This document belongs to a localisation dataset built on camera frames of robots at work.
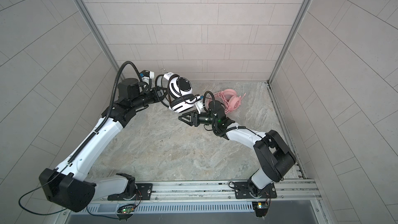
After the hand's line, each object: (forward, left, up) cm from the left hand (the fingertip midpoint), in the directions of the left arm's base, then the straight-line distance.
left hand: (172, 88), depth 70 cm
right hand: (-9, -4, -12) cm, 16 cm away
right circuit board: (-42, -40, -32) cm, 67 cm away
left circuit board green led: (-44, +17, -28) cm, 55 cm away
